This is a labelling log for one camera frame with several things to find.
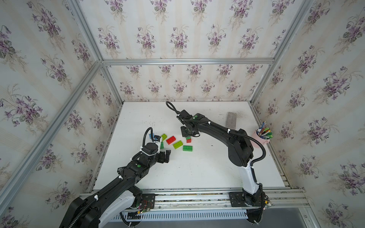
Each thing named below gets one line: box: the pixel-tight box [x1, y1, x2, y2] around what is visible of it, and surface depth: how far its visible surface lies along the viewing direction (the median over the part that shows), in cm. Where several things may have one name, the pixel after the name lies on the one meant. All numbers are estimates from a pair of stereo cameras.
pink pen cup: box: [249, 127, 271, 149], surface depth 88 cm
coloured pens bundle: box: [256, 120, 274, 140], surface depth 90 cm
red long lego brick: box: [165, 135, 177, 145], surface depth 98 cm
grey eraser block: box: [225, 112, 237, 130], surface depth 107 cm
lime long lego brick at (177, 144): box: [172, 140, 183, 150], surface depth 96 cm
